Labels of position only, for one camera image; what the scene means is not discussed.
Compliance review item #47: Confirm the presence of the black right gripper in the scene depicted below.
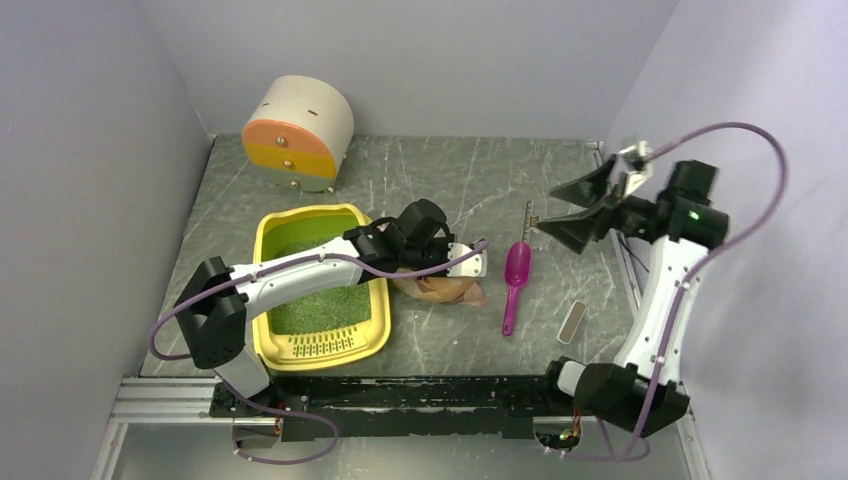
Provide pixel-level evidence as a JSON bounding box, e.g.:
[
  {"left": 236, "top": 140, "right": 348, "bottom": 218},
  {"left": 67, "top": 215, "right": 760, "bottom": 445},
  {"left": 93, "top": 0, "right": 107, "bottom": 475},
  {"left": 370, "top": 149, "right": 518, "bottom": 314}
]
[{"left": 536, "top": 154, "right": 652, "bottom": 252}]

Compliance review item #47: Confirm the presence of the orange cat litter bag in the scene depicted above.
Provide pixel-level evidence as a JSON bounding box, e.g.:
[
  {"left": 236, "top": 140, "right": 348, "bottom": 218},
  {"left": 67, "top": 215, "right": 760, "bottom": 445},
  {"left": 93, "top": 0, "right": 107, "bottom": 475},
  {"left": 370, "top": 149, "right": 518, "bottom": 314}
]
[{"left": 391, "top": 276, "right": 486, "bottom": 307}]

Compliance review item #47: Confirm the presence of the magenta plastic scoop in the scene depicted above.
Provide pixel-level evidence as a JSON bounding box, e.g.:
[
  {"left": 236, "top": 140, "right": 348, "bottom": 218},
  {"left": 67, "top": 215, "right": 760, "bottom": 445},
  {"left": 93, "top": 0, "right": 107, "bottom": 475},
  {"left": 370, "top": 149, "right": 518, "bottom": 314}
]
[{"left": 501, "top": 241, "right": 533, "bottom": 336}]

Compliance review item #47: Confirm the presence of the round cream drawer cabinet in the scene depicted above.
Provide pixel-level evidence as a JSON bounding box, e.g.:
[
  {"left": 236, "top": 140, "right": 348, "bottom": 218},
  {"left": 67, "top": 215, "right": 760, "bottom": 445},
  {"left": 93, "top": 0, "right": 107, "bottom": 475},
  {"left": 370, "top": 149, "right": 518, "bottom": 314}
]
[{"left": 241, "top": 75, "right": 354, "bottom": 192}]

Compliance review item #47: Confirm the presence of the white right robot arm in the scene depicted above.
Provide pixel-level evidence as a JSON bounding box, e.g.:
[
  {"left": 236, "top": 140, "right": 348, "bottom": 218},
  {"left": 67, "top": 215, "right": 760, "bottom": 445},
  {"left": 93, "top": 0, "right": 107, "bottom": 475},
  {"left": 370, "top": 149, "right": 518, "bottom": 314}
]
[{"left": 536, "top": 156, "right": 730, "bottom": 438}]

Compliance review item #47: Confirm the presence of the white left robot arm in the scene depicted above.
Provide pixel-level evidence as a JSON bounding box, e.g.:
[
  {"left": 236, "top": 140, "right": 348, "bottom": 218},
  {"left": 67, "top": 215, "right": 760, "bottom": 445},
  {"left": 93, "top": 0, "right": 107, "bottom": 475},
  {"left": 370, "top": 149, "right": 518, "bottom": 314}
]
[{"left": 164, "top": 199, "right": 484, "bottom": 416}]

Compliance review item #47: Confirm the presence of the yellow litter box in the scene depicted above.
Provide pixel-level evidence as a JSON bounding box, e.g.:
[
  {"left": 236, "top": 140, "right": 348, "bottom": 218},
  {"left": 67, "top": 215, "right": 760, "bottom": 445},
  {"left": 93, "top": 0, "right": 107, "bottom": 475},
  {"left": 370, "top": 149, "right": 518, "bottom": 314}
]
[{"left": 252, "top": 203, "right": 391, "bottom": 373}]

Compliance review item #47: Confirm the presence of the grey oval nail file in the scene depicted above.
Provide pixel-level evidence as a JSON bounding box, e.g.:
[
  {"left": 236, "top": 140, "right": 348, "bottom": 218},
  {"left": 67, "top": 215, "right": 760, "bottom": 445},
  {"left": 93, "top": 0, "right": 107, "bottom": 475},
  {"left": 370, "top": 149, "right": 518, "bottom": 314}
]
[{"left": 555, "top": 301, "right": 587, "bottom": 345}]

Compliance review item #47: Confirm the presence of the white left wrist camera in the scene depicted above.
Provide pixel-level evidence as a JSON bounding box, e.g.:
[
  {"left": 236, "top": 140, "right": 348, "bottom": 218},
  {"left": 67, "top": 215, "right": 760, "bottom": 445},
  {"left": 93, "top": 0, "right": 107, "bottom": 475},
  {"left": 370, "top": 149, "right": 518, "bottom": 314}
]
[{"left": 446, "top": 242, "right": 488, "bottom": 278}]

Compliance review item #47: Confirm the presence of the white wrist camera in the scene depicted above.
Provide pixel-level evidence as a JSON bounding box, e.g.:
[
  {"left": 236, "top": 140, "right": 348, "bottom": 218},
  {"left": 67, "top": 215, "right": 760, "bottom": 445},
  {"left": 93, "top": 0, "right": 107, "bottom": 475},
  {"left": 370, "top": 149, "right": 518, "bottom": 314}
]
[
  {"left": 615, "top": 140, "right": 653, "bottom": 199},
  {"left": 446, "top": 242, "right": 488, "bottom": 278}
]

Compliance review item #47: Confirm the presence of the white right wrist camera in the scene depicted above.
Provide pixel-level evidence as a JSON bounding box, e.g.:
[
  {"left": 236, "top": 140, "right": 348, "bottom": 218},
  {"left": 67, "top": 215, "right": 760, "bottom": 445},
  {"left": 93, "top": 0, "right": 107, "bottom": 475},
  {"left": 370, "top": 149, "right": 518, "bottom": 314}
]
[{"left": 615, "top": 140, "right": 653, "bottom": 199}]

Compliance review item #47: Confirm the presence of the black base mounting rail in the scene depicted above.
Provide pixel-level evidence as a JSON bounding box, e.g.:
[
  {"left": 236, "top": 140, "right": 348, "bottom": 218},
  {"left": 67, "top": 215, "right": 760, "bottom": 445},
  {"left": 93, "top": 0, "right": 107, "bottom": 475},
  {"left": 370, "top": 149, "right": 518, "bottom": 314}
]
[{"left": 209, "top": 375, "right": 578, "bottom": 442}]

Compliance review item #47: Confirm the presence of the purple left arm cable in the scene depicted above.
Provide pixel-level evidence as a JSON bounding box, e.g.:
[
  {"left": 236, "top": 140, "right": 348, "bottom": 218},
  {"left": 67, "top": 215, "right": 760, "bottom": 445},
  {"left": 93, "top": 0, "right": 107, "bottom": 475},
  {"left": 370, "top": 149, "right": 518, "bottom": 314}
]
[{"left": 148, "top": 239, "right": 490, "bottom": 464}]

